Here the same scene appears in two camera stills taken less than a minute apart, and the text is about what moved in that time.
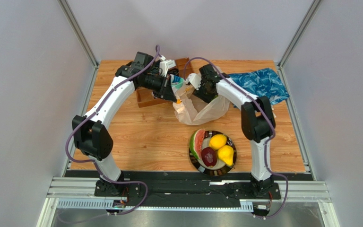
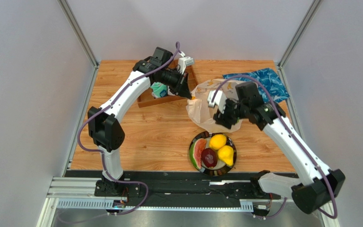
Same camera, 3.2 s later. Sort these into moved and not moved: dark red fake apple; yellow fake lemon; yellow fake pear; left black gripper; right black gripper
Moved: left black gripper; right black gripper
Not moved: yellow fake pear; yellow fake lemon; dark red fake apple
